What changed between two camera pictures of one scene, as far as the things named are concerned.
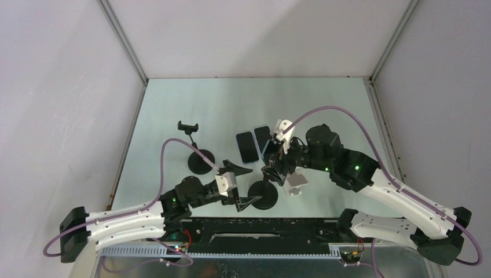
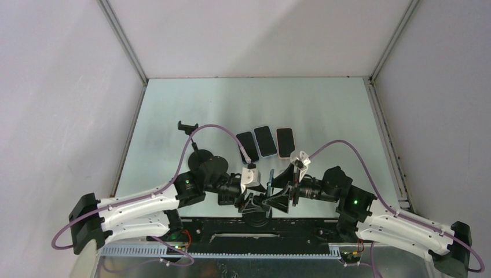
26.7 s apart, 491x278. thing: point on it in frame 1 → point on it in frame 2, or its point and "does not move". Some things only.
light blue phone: (262, 135) does not move
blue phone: (247, 147) does not move
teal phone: (271, 149) → (268, 210)
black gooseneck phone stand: (264, 188) → (257, 219)
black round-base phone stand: (196, 163) does not move
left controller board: (182, 248) does not move
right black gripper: (284, 156) → (280, 201)
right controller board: (354, 256) does not move
